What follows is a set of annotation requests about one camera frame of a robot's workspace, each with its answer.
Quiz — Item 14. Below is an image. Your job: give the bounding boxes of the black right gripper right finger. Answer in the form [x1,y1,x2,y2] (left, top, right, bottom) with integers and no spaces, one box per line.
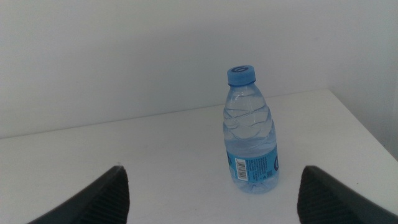
[297,165,398,224]

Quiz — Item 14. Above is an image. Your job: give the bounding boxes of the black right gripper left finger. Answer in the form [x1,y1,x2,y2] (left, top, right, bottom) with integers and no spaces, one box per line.
[27,165,131,224]

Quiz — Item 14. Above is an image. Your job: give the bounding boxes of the clear water bottle blue cap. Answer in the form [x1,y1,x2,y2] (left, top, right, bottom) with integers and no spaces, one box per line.
[222,65,280,194]

